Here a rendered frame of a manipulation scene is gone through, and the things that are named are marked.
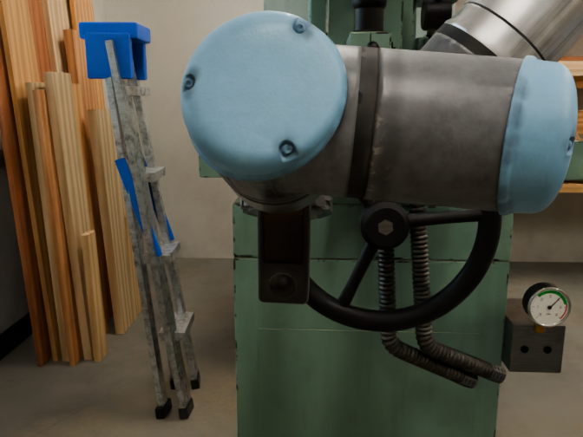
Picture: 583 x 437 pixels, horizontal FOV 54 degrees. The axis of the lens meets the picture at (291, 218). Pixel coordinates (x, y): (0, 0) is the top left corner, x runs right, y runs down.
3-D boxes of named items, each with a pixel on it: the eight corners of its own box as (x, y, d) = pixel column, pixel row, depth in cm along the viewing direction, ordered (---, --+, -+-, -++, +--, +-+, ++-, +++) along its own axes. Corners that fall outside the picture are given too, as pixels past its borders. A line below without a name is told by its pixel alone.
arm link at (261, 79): (350, 180, 28) (153, 162, 29) (342, 215, 41) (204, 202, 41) (367, 3, 29) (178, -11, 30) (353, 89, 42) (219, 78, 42)
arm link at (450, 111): (538, 64, 39) (357, 50, 40) (617, 54, 28) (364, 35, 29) (514, 198, 41) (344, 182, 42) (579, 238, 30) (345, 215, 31)
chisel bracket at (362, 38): (348, 83, 96) (349, 31, 94) (345, 85, 110) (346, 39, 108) (392, 83, 96) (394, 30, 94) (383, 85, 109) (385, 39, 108)
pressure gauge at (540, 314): (525, 338, 85) (529, 287, 83) (516, 329, 89) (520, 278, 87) (567, 339, 85) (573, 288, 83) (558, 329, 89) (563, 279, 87)
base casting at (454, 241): (230, 257, 92) (228, 202, 90) (265, 196, 148) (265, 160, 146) (513, 262, 89) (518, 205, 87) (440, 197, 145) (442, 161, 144)
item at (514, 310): (509, 373, 89) (514, 325, 88) (488, 340, 101) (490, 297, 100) (564, 374, 89) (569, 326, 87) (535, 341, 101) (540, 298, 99)
